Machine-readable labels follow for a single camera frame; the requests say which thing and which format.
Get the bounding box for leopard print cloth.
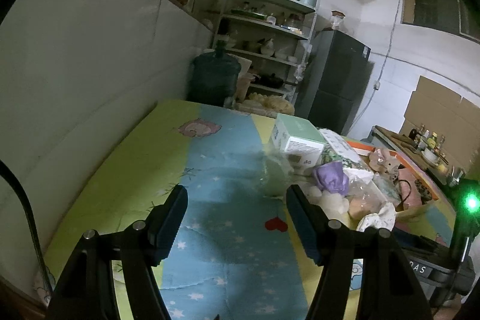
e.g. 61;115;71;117
415;179;433;205

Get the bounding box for floral tissue pack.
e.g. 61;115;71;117
318;128;374;184

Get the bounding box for dark green refrigerator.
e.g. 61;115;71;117
295;30;374;136

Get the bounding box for glass jar on fridge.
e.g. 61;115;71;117
330;10;345;30

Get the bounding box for grey metal shelf unit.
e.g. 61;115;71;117
212;0;318;103

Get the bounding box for mint green packaged item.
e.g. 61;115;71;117
259;150;295;197

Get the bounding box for kitchen counter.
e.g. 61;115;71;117
368;125;449;186

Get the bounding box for orange rimmed cardboard box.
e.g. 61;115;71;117
345;140;440;220

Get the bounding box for colourful cartoon bedsheet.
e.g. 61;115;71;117
33;99;458;320

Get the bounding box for blue water jug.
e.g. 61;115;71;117
186;41;242;108

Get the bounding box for white bowl on counter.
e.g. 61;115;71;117
421;148;439;166

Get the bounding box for pink bunny plush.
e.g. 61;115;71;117
368;148;400;181

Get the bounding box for yellow green bottle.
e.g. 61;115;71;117
427;132;438;150

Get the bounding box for pink packaged towel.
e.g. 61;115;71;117
397;168;422;210

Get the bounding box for white floral neck pillow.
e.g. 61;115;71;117
356;202;396;232

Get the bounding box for mint green tissue box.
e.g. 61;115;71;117
270;114;326;172

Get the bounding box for cardboard sheets on wall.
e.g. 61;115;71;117
400;76;480;179

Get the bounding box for white teddy bear purple bow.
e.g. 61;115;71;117
305;161;349;219

